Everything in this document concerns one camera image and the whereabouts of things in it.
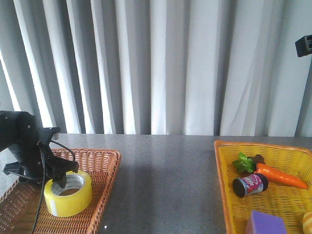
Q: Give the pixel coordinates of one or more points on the orange toy carrot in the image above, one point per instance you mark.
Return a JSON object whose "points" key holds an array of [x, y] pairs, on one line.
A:
{"points": [[256, 165]]}

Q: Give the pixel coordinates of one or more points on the brown wicker basket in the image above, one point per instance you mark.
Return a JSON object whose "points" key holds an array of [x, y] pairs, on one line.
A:
{"points": [[19, 203]]}

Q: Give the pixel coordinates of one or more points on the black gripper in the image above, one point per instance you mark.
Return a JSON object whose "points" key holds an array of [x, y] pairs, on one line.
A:
{"points": [[35, 160], [304, 46]]}

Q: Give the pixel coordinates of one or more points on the yellow tape roll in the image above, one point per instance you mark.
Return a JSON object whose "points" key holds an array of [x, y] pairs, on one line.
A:
{"points": [[75, 197]]}

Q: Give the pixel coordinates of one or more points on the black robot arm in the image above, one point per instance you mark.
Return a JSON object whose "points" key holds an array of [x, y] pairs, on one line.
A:
{"points": [[15, 120]]}

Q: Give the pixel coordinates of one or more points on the white pleated curtain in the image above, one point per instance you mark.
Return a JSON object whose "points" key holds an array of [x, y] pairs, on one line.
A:
{"points": [[160, 67]]}

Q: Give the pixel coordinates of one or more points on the small purple labelled can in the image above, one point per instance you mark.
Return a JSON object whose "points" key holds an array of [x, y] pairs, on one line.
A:
{"points": [[252, 184]]}

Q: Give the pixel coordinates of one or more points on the yellow toy fruit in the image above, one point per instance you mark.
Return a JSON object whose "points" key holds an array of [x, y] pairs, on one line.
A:
{"points": [[307, 222]]}

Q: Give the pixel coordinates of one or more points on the purple sponge block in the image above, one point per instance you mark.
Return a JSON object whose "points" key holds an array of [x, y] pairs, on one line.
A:
{"points": [[263, 223]]}

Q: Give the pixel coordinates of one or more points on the yellow plastic basket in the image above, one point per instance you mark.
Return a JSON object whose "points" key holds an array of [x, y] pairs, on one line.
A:
{"points": [[289, 203]]}

